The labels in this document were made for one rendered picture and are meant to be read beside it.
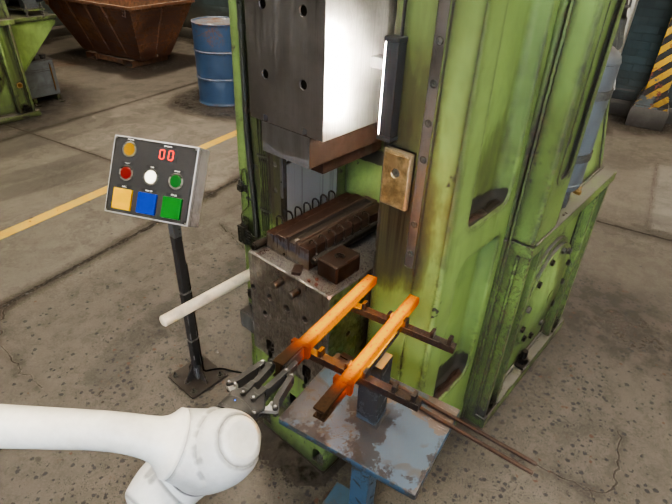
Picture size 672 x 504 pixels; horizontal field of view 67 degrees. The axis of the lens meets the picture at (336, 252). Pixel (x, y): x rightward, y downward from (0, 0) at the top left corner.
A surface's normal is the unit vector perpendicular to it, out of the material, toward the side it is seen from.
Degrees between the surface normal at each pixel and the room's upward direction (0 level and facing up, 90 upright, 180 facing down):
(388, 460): 0
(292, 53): 90
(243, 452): 43
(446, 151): 90
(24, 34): 90
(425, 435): 0
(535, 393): 0
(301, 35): 90
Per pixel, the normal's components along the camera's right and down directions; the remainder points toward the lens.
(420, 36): -0.66, 0.39
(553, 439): 0.04, -0.84
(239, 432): 0.69, -0.41
